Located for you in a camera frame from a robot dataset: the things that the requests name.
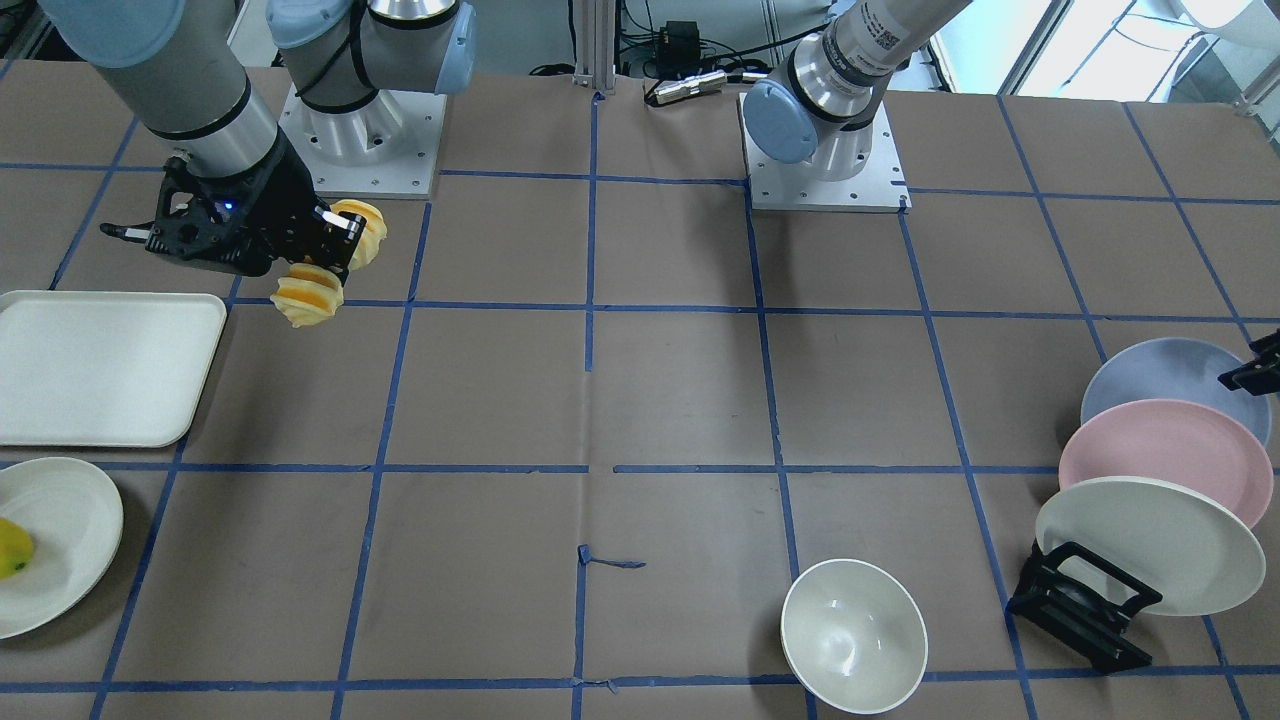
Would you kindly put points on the cream bowl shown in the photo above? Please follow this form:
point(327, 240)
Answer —
point(854, 636)

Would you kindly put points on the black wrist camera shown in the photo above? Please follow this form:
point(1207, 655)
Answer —
point(174, 233)

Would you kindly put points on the white rectangular tray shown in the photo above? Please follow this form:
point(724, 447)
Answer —
point(103, 368)

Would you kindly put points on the yellow ridged bread loaf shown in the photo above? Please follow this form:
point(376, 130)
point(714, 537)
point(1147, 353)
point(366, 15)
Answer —
point(308, 295)

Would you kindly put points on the black plate rack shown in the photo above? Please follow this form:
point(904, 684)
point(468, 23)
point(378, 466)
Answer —
point(1074, 614)

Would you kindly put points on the cream plate in rack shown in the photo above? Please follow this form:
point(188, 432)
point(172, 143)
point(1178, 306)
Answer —
point(1178, 542)

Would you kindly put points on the yellow lemon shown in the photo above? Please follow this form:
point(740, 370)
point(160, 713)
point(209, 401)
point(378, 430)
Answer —
point(17, 548)

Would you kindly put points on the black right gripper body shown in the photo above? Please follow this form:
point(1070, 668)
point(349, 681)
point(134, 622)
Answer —
point(283, 205)

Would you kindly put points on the white round plate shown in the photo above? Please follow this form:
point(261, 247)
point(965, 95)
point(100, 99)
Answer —
point(74, 513)

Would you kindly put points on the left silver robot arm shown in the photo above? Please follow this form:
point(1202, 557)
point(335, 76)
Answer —
point(812, 121)

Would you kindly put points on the blue plate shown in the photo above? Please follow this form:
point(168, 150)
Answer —
point(1181, 368)

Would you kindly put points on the pink plate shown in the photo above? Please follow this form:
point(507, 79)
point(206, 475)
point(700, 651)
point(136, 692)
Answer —
point(1188, 444)

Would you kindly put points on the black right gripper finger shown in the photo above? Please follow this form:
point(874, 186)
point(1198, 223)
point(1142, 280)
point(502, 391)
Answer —
point(329, 239)

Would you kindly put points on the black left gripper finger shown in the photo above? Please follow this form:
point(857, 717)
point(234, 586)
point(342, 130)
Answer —
point(1258, 376)

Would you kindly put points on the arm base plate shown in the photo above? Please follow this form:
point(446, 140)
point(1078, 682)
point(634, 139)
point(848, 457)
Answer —
point(858, 171)
point(386, 149)

